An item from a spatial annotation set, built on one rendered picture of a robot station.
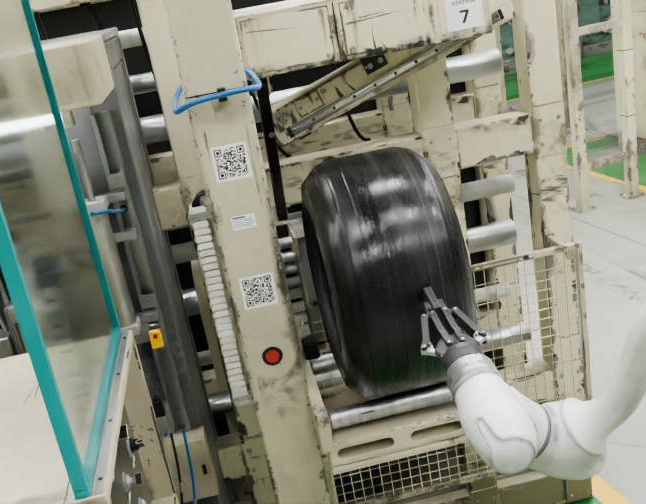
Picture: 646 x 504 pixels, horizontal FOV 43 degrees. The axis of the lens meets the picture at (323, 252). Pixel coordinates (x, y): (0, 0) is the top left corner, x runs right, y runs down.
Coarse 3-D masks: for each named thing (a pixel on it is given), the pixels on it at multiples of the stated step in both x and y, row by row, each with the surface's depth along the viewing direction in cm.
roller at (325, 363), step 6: (330, 354) 209; (312, 360) 208; (318, 360) 208; (324, 360) 208; (330, 360) 208; (312, 366) 208; (318, 366) 207; (324, 366) 207; (330, 366) 208; (336, 366) 208; (318, 372) 208; (324, 372) 209
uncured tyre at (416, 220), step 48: (336, 192) 169; (384, 192) 167; (432, 192) 167; (336, 240) 164; (384, 240) 162; (432, 240) 163; (336, 288) 164; (384, 288) 161; (432, 288) 162; (336, 336) 202; (384, 336) 164; (432, 336) 166; (384, 384) 173; (432, 384) 182
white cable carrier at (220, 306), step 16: (192, 208) 170; (208, 208) 172; (192, 224) 172; (208, 224) 172; (208, 240) 173; (208, 256) 174; (208, 272) 175; (208, 288) 176; (224, 304) 178; (224, 320) 179; (224, 336) 180; (224, 352) 181; (240, 368) 183; (240, 384) 184
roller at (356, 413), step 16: (368, 400) 184; (384, 400) 183; (400, 400) 183; (416, 400) 183; (432, 400) 183; (448, 400) 184; (336, 416) 181; (352, 416) 181; (368, 416) 182; (384, 416) 183
